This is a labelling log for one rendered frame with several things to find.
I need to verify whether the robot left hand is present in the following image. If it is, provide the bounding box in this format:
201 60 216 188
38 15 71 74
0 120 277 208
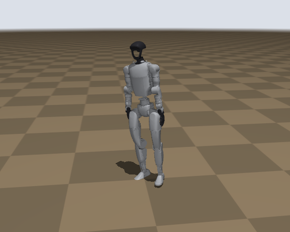
158 109 164 126

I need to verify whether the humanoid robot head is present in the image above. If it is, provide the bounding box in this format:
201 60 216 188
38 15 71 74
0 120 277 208
130 41 146 64

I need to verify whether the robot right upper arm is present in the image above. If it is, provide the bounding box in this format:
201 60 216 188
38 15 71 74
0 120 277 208
123 65 133 93

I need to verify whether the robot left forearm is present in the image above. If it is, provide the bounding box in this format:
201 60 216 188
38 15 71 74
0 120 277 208
154 87 164 112

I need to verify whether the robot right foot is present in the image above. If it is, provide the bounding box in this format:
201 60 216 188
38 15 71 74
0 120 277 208
134 169 151 180

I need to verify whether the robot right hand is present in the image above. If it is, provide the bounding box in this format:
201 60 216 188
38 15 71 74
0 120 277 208
126 107 131 119

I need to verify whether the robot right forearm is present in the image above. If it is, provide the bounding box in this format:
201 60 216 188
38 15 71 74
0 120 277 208
124 92 132 110

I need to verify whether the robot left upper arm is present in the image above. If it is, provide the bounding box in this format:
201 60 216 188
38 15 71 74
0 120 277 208
147 64 160 94

